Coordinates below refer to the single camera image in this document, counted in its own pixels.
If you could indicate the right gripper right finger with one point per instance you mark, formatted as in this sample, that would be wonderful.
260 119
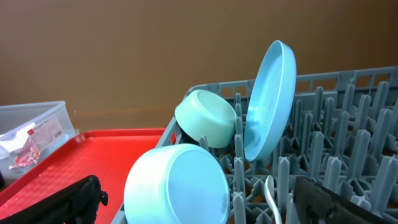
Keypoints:
317 204

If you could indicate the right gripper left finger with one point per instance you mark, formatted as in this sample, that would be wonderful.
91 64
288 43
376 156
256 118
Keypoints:
76 204

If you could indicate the white plastic spoon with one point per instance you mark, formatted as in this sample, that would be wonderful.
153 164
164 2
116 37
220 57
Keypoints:
269 196

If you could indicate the light blue bowl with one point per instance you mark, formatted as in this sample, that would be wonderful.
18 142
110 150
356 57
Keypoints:
180 183

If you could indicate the light blue plate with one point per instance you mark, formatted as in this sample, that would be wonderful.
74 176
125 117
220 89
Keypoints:
270 102

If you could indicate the mint green bowl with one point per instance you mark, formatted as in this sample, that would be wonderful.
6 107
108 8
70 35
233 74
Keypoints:
203 113

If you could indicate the red snack wrapper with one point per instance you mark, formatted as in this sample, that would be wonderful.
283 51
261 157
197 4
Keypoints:
23 154

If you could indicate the grey dishwasher rack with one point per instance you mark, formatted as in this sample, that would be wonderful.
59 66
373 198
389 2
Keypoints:
342 124

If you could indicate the clear plastic waste bin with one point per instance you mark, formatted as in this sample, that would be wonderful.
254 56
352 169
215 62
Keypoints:
47 123

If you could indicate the red serving tray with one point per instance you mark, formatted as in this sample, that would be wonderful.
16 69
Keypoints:
108 154

